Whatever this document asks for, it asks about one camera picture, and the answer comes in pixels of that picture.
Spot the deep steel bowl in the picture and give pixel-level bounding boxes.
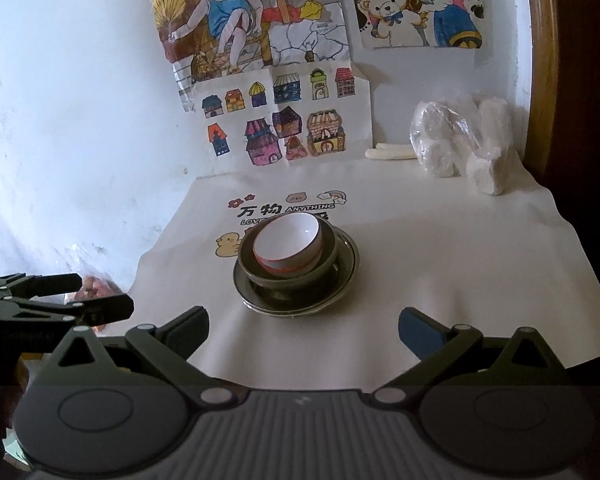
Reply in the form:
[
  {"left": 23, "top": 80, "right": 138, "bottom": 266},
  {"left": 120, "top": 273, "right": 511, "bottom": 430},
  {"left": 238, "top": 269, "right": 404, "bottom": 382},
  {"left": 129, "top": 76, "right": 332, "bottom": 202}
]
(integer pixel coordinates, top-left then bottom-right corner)
[{"left": 233, "top": 217, "right": 338, "bottom": 292}]

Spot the steel plate with sticker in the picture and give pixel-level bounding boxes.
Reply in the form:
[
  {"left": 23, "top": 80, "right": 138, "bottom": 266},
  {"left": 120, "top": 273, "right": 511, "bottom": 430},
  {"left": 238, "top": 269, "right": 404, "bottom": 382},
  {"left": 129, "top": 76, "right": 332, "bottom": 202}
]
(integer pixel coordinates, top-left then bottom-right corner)
[{"left": 233, "top": 226, "right": 360, "bottom": 318}]

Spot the white red-rimmed bowl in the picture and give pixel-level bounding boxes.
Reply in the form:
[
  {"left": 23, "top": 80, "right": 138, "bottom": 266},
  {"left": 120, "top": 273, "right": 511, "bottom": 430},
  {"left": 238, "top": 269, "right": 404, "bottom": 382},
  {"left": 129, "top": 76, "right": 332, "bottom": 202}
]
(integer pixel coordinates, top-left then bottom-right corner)
[{"left": 252, "top": 212, "right": 324, "bottom": 278}]

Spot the bag of red fruit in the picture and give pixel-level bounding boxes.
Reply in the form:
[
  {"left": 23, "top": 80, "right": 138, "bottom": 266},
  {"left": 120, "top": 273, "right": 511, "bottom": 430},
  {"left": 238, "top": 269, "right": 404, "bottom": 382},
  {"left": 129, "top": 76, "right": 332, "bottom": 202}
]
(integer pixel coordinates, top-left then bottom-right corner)
[{"left": 64, "top": 243, "right": 123, "bottom": 304}]

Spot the white printed table mat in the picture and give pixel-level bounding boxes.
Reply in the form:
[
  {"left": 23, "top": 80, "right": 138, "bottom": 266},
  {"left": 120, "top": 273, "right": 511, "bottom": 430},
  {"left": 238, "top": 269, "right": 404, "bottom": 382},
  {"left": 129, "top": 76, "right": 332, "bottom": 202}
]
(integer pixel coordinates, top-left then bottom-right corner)
[{"left": 108, "top": 159, "right": 600, "bottom": 391}]

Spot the plastic bag of white rolls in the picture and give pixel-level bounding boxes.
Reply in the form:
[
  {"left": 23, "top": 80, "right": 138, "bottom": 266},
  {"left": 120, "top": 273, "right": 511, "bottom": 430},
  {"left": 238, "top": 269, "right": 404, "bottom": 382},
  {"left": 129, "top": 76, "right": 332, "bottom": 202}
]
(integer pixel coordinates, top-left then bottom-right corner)
[{"left": 410, "top": 96, "right": 514, "bottom": 196}]

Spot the houses drawing paper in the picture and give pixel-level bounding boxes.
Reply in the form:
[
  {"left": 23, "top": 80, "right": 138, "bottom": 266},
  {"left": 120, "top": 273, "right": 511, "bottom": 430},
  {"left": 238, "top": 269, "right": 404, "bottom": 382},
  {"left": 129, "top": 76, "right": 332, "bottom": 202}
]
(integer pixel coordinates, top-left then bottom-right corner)
[{"left": 193, "top": 62, "right": 373, "bottom": 177}]

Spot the girl with fan drawing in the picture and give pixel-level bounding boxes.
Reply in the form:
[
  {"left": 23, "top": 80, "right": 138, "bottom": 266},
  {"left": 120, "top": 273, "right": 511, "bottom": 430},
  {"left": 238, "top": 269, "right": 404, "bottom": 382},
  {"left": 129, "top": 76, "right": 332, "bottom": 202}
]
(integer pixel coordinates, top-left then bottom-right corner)
[{"left": 150, "top": 0, "right": 350, "bottom": 112}]

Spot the girl with teddy drawing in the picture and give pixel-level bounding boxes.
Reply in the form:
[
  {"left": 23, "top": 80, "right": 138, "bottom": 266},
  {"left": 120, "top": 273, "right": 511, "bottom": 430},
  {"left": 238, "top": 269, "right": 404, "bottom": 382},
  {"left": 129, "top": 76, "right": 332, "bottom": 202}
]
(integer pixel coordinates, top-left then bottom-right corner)
[{"left": 353, "top": 0, "right": 484, "bottom": 50}]

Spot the wooden frame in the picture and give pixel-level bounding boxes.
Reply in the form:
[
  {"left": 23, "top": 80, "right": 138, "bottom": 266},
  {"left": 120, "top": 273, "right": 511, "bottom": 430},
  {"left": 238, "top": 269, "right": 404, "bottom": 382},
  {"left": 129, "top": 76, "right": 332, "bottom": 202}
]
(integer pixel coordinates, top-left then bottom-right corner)
[{"left": 524, "top": 0, "right": 559, "bottom": 181}]

